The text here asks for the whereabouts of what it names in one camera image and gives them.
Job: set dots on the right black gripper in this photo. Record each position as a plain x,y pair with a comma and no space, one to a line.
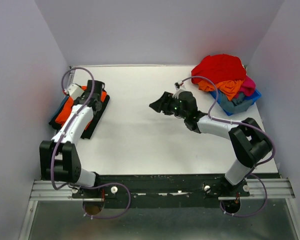
163,103

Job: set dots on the black t shirt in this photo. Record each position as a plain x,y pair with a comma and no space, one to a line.
97,103

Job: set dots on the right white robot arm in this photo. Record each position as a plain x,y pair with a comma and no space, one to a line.
249,142

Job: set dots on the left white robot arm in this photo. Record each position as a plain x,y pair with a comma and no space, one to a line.
76,119

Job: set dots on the red t shirt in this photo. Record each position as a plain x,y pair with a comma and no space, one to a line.
219,68

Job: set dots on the grey t shirt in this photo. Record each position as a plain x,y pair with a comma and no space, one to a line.
236,105

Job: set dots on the blue folded t shirt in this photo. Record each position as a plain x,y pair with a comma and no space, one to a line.
58,110

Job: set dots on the magenta t shirt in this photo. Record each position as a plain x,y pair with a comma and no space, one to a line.
248,87

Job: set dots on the blue plastic bin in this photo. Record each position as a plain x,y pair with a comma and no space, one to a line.
254,97

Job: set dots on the aluminium extrusion left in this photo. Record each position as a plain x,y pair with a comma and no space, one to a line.
43,190

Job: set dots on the aluminium extrusion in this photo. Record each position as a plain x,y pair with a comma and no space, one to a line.
253,189
43,190

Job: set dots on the aluminium extrusion right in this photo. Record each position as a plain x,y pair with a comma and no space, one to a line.
253,189

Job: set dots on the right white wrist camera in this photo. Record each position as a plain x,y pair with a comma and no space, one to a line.
179,88

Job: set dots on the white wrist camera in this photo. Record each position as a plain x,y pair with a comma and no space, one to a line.
179,88
73,91

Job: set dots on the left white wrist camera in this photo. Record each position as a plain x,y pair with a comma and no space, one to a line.
73,91

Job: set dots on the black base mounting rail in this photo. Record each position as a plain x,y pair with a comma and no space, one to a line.
157,191

